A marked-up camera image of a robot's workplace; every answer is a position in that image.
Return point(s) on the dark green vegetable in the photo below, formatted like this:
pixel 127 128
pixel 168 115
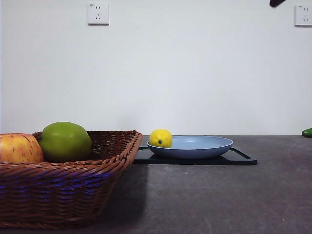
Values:
pixel 307 132

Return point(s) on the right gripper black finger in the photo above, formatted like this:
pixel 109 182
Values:
pixel 276 2

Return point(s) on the white wall socket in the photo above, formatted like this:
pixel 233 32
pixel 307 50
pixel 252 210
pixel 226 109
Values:
pixel 98 14
pixel 304 15

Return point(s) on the green apple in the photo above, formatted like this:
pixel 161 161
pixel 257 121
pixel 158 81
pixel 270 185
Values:
pixel 63 141

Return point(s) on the yellow lemon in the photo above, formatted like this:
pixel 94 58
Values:
pixel 161 137

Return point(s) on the blue round plate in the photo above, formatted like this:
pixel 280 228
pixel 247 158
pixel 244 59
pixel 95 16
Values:
pixel 195 146

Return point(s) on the black flat tray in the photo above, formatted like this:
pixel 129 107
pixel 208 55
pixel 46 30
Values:
pixel 239 161

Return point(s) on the brown wicker basket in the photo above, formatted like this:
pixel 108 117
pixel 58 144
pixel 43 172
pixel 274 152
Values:
pixel 61 190

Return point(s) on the red yellow apple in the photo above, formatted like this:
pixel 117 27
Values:
pixel 17 148

